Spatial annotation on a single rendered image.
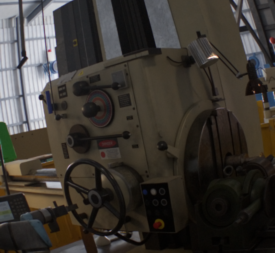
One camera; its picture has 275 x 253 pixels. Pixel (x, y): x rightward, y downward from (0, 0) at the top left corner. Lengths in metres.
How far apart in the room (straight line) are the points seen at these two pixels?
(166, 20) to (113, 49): 0.49
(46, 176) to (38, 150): 7.48
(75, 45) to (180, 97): 1.32
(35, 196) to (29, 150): 7.18
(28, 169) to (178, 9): 1.74
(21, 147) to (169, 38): 8.03
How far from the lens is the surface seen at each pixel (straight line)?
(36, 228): 1.36
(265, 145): 4.15
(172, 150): 1.76
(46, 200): 3.02
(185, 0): 2.42
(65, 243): 4.93
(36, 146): 10.45
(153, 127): 1.77
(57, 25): 3.25
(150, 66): 1.80
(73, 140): 2.02
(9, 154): 5.91
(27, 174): 3.26
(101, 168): 1.67
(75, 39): 3.06
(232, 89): 2.43
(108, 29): 2.81
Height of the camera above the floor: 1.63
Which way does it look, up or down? 2 degrees down
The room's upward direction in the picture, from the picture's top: 11 degrees counter-clockwise
